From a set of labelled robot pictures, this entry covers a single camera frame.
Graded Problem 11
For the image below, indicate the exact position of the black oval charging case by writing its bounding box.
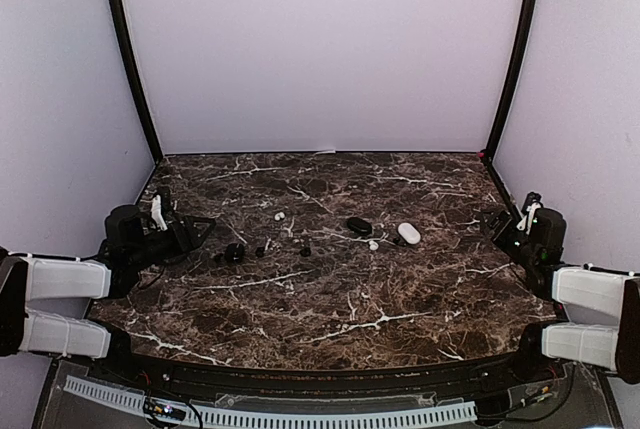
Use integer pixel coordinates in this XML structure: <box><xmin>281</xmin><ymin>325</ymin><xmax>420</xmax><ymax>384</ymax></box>
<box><xmin>346</xmin><ymin>217</ymin><xmax>373</xmax><ymax>236</ymax></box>

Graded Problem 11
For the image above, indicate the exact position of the left black frame post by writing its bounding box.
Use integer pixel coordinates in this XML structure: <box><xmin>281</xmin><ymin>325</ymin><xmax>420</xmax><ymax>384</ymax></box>
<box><xmin>108</xmin><ymin>0</ymin><xmax>164</xmax><ymax>164</ymax></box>

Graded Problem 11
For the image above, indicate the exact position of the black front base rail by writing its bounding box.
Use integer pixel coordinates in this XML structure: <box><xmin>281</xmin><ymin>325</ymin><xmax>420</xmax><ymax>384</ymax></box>
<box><xmin>89</xmin><ymin>353</ymin><xmax>566</xmax><ymax>399</ymax></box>

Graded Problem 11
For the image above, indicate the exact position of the white slotted cable duct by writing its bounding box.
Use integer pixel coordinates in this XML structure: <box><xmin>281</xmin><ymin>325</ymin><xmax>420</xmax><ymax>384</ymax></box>
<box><xmin>63</xmin><ymin>376</ymin><xmax>478</xmax><ymax>428</ymax></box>

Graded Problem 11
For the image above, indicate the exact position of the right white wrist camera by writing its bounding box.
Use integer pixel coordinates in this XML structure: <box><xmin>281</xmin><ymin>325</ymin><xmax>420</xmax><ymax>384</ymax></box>
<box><xmin>517</xmin><ymin>192</ymin><xmax>543</xmax><ymax>235</ymax></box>

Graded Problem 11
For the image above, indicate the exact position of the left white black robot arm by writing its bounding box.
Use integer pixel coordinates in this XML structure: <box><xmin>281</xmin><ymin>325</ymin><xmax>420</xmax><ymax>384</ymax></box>
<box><xmin>1</xmin><ymin>198</ymin><xmax>216</xmax><ymax>385</ymax></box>

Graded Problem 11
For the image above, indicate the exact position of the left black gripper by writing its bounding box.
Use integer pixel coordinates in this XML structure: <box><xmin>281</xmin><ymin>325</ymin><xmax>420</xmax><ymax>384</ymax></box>
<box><xmin>128</xmin><ymin>216</ymin><xmax>217</xmax><ymax>271</ymax></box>

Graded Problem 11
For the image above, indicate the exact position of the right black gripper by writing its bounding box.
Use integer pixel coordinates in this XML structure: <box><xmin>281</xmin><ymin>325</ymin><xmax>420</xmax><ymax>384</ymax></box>
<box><xmin>480</xmin><ymin>208</ymin><xmax>540</xmax><ymax>270</ymax></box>

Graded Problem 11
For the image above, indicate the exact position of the right black frame post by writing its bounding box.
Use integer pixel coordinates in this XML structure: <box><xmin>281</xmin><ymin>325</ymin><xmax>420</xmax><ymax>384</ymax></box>
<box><xmin>482</xmin><ymin>0</ymin><xmax>537</xmax><ymax>165</ymax></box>

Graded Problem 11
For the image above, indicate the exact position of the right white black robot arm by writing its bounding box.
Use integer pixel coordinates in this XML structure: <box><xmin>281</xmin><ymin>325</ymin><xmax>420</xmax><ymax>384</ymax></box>
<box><xmin>480</xmin><ymin>203</ymin><xmax>639</xmax><ymax>384</ymax></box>

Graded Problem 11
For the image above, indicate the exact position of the white oval charging case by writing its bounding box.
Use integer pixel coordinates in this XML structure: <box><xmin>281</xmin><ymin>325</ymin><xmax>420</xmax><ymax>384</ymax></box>
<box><xmin>397</xmin><ymin>222</ymin><xmax>421</xmax><ymax>245</ymax></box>

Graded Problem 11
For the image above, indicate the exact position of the black frame post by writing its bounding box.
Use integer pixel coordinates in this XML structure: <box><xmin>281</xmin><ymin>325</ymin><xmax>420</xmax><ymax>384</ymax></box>
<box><xmin>108</xmin><ymin>0</ymin><xmax>164</xmax><ymax>164</ymax></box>
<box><xmin>482</xmin><ymin>0</ymin><xmax>537</xmax><ymax>165</ymax></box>

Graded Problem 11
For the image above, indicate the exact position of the black round charging case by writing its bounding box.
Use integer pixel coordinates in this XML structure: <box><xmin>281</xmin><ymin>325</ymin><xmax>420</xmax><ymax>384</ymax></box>
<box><xmin>223</xmin><ymin>243</ymin><xmax>246</xmax><ymax>265</ymax></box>

